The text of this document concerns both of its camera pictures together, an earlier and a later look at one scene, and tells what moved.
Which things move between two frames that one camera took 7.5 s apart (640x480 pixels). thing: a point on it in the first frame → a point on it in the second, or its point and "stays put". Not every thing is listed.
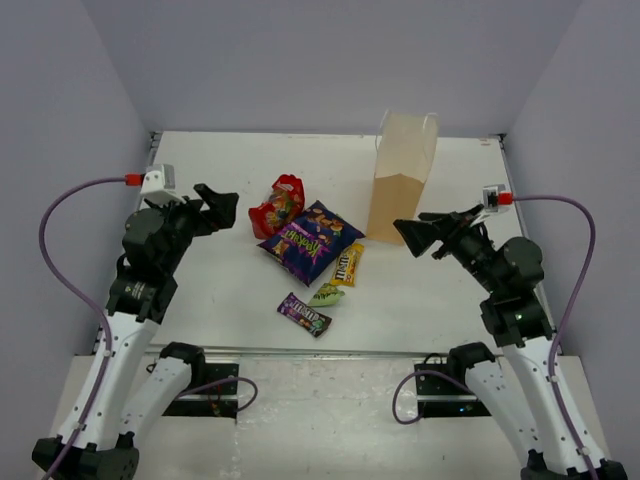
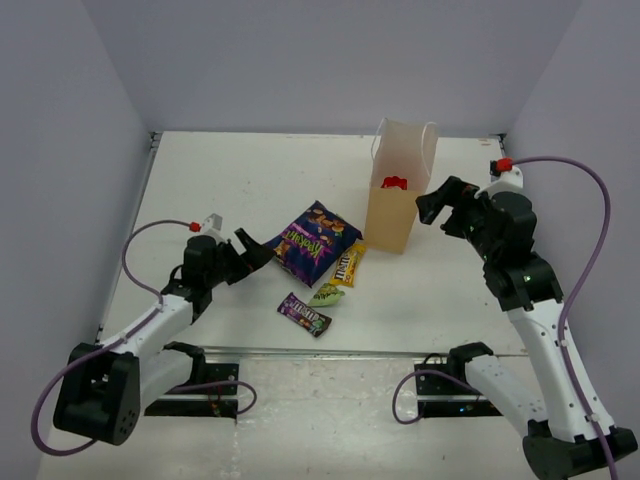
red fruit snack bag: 283,207 → 394,181
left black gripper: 198,211 → 238,259
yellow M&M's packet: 346,266 stays put
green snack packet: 327,294 stays put
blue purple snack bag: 312,243 stays put
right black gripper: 419,235 → 430,205
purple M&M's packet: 305,316 stays put
